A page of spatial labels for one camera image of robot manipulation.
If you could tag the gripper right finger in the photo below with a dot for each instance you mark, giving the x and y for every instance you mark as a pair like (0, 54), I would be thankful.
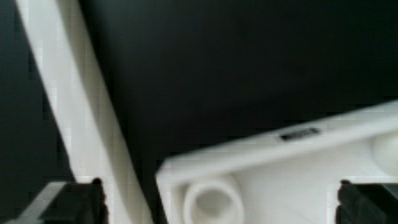
(368, 203)

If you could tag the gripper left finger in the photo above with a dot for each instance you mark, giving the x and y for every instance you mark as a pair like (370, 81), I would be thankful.
(68, 204)

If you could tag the white square table top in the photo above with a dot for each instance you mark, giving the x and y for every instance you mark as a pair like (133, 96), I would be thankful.
(263, 180)

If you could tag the white front fence bar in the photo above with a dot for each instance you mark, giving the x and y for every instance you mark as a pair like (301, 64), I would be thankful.
(80, 105)

